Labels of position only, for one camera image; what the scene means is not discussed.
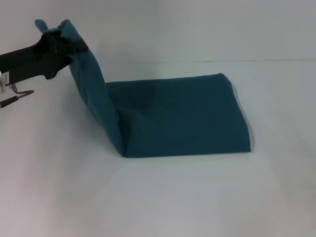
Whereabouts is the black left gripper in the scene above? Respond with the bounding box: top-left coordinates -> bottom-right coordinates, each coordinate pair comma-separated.
0,31 -> 89,81

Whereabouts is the teal blue t-shirt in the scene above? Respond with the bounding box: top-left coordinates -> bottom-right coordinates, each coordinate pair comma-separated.
34,18 -> 253,158

